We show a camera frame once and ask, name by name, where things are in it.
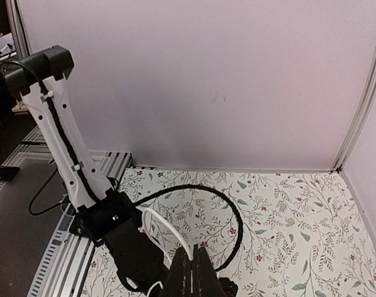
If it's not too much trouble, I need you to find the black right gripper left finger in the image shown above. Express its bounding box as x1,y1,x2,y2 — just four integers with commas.
163,247,192,297

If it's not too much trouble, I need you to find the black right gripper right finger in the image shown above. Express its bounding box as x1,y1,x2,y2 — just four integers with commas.
190,246,224,297

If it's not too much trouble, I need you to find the white cable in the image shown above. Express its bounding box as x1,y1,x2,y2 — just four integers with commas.
141,209,195,297

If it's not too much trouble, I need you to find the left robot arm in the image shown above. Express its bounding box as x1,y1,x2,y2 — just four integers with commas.
6,45,168,296

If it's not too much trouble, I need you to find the floral table cloth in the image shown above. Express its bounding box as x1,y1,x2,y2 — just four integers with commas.
81,168,376,296

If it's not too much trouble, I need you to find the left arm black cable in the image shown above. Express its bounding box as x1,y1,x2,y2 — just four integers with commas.
2,60,244,273

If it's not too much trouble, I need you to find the aluminium front rail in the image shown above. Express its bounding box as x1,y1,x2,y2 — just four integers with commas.
0,126,136,297

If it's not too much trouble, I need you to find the left rear aluminium post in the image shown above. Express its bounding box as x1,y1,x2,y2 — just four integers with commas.
330,45,376,173

